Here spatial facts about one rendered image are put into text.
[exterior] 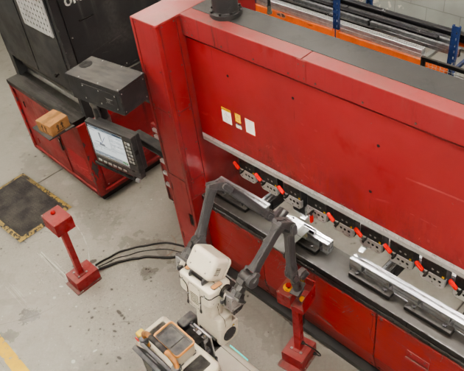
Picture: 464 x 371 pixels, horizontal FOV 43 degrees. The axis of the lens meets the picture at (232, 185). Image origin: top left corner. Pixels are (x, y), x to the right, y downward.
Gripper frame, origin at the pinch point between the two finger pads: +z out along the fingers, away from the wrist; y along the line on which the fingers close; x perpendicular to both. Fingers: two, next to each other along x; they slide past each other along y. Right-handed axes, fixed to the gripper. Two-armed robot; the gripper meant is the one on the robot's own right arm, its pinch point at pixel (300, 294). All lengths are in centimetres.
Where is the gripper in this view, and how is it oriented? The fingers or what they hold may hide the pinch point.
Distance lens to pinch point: 385.8
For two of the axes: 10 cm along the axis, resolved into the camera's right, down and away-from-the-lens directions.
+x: -8.1, -3.2, 4.9
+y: 5.3, -7.5, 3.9
